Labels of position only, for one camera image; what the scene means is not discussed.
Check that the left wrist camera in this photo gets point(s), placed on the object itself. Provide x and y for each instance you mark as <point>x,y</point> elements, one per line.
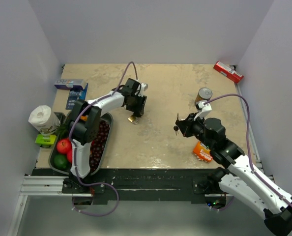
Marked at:
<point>141,89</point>

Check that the purple grapes bunch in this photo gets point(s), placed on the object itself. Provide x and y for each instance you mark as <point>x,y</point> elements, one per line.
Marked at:
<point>98,145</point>

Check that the red cardboard box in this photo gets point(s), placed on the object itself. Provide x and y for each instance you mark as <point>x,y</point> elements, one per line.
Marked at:
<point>228,72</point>

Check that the aluminium rail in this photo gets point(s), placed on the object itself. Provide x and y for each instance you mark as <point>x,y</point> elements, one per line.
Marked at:
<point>45,186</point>

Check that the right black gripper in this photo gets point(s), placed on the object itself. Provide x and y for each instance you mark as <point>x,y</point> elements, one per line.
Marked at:
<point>186,125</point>

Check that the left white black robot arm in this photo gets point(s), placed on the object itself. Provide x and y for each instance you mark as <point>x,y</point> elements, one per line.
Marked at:
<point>85,117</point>

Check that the orange blister pack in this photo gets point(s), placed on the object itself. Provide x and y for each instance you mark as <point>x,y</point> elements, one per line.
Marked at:
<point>202,152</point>

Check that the tin can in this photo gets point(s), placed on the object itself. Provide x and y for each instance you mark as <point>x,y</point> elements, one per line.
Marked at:
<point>203,94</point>

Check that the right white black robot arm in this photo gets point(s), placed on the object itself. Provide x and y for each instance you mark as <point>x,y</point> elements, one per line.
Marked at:
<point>239,176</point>

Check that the grey fruit tray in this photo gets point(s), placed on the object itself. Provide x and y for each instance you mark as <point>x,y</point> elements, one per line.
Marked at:
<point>108,117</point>

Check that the green lime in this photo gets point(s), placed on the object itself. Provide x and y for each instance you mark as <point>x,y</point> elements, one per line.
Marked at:
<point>60,162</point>

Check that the green box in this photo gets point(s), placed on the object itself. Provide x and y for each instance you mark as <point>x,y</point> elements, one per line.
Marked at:
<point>45,141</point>

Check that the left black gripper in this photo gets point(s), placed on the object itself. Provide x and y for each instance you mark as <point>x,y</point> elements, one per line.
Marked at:
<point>139,108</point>

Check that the blue blister pack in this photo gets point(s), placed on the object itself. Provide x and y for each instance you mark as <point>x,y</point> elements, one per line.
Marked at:
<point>75,95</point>

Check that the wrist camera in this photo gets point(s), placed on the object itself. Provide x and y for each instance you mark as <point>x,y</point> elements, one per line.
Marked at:
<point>203,108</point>
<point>141,89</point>

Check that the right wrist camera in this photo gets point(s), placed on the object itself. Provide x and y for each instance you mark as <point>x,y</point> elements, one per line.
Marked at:
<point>203,108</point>

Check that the blue white box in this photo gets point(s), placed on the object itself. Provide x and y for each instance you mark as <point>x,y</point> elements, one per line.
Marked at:
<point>70,84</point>

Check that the red apple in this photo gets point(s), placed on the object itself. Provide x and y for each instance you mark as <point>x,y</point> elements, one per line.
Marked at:
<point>64,146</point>

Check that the orange flower pineapple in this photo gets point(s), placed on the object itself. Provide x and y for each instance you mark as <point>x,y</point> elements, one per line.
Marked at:
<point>63,130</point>

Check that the paper towel roll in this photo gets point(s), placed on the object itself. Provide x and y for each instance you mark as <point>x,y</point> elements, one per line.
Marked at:
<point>44,120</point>

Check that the brass padlock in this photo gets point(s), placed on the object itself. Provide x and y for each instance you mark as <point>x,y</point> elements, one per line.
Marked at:
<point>133,119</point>

